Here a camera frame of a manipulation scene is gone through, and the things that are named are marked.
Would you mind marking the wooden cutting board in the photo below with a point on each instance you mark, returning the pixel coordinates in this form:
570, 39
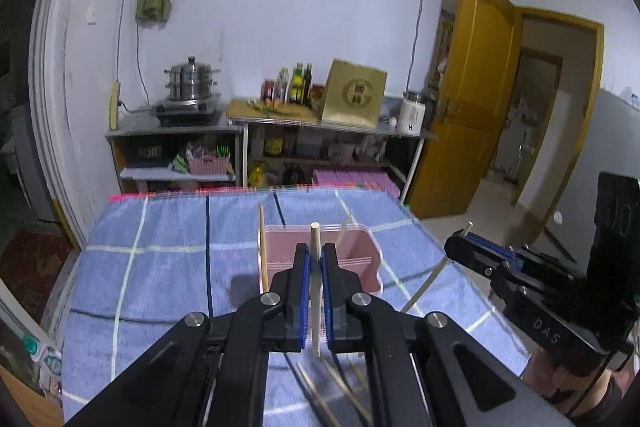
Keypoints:
295, 113

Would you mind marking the yellow bag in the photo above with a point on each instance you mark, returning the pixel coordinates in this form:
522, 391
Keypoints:
258, 176

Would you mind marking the green oil bottle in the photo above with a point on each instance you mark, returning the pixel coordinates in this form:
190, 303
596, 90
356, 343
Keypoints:
296, 84

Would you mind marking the dark sauce bottle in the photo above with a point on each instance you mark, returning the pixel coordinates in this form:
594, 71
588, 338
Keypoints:
307, 84

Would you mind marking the wall poster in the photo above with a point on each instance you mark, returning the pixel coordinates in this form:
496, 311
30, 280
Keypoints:
445, 32

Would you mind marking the red sauce jar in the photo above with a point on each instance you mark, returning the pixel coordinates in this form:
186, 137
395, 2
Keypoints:
268, 91

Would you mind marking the yellow wooden door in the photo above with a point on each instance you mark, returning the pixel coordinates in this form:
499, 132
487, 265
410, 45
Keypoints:
475, 107

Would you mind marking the pink plastic container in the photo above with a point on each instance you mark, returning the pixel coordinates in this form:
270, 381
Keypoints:
360, 257

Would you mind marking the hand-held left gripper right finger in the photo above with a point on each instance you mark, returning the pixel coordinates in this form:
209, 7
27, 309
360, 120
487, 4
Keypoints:
326, 302

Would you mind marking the vegetables on cutting board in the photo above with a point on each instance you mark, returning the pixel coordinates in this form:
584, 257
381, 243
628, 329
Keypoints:
267, 104

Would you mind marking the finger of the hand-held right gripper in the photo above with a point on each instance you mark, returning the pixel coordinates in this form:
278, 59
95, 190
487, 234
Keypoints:
475, 252
540, 279

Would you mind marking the clear plastic bottle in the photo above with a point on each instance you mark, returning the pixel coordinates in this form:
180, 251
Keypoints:
282, 87

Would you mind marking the black box on shelf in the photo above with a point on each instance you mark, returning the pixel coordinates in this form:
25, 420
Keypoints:
147, 154

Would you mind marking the gold cardboard box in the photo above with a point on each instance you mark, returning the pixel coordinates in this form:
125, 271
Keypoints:
355, 94

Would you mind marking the black induction cooker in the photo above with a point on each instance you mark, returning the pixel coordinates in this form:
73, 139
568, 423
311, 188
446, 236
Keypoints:
187, 112

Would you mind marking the yellow door frame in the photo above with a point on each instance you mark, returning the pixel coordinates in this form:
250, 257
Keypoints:
560, 16

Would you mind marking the person's right hand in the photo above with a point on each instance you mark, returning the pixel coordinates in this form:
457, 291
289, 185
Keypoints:
550, 382

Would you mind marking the pink plastic crate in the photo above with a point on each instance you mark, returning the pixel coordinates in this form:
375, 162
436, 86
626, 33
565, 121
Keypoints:
350, 182

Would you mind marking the light wooden chopstick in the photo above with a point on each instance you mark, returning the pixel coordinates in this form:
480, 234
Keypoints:
360, 377
347, 392
315, 237
425, 287
261, 247
315, 392

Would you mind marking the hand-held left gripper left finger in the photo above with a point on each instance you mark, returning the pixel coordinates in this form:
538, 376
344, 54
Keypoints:
300, 302

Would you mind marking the small seasoning jar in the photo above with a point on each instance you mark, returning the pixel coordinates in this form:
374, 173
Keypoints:
317, 97

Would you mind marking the long metal shelf table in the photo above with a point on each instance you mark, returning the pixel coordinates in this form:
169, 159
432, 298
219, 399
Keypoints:
400, 132

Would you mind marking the white electric kettle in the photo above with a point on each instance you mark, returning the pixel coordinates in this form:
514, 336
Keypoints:
412, 117

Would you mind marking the pink woven basket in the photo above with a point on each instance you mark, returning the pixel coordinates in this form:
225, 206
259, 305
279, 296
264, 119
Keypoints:
207, 163

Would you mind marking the dark chopstick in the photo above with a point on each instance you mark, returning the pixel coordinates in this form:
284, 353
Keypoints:
300, 382

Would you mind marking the steel steamer pot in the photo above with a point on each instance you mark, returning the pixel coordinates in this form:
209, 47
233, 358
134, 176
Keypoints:
192, 79

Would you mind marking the yellow label bottle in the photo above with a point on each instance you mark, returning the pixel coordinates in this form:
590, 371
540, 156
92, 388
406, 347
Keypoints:
273, 144

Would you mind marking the blue plaid blanket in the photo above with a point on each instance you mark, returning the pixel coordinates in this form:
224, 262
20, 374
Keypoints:
165, 272

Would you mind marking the small metal shelf table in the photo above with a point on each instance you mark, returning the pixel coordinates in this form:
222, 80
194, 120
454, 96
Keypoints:
140, 127

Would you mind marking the white and green power strip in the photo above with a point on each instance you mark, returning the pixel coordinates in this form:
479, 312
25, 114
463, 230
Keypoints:
47, 367

